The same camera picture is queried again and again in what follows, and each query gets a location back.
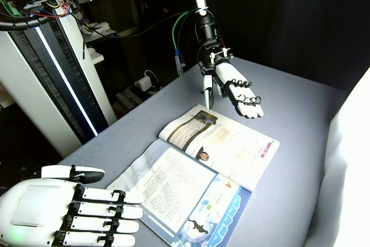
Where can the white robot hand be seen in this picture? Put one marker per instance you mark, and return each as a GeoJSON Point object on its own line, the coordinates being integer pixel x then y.
{"type": "Point", "coordinates": [37, 203]}
{"type": "Point", "coordinates": [227, 75]}

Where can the grey table cloth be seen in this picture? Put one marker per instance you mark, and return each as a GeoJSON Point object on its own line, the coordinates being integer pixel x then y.
{"type": "Point", "coordinates": [289, 108]}

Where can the white power adapter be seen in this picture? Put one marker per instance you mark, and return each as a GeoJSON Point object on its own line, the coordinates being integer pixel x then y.
{"type": "Point", "coordinates": [143, 82]}

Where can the black backdrop curtain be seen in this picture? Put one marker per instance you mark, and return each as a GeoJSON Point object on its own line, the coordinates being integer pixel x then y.
{"type": "Point", "coordinates": [289, 12]}

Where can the dark power strip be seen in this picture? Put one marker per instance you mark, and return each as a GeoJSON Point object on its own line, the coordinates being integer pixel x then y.
{"type": "Point", "coordinates": [128, 98]}

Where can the open illustrated textbook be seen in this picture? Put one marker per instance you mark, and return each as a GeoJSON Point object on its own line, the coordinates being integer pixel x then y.
{"type": "Point", "coordinates": [179, 177]}

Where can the white robot body column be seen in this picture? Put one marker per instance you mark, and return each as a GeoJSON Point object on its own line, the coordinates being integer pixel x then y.
{"type": "Point", "coordinates": [17, 85]}

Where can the dark storage shelf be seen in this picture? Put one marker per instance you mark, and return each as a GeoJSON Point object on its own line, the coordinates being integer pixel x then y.
{"type": "Point", "coordinates": [121, 4]}

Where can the white cloth panel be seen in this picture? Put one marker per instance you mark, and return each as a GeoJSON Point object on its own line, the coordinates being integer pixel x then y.
{"type": "Point", "coordinates": [347, 157]}

